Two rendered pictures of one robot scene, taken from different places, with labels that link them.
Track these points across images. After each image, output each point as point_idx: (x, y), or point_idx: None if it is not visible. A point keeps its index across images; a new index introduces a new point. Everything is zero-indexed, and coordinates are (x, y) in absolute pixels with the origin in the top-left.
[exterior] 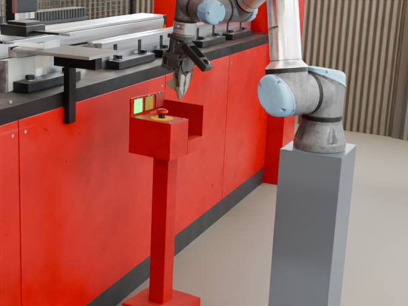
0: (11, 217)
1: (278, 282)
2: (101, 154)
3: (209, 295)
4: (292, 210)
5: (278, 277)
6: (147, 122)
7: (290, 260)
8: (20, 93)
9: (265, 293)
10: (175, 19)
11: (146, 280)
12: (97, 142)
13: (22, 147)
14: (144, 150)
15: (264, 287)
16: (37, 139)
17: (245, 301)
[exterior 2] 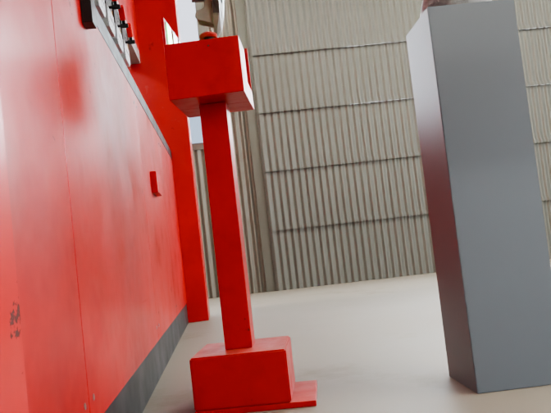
0: (55, 109)
1: (466, 204)
2: (111, 129)
3: None
4: (462, 89)
5: (465, 196)
6: (198, 44)
7: (476, 164)
8: None
9: (324, 355)
10: None
11: (157, 383)
12: (107, 105)
13: None
14: (197, 88)
15: (315, 352)
16: (64, 5)
17: (313, 362)
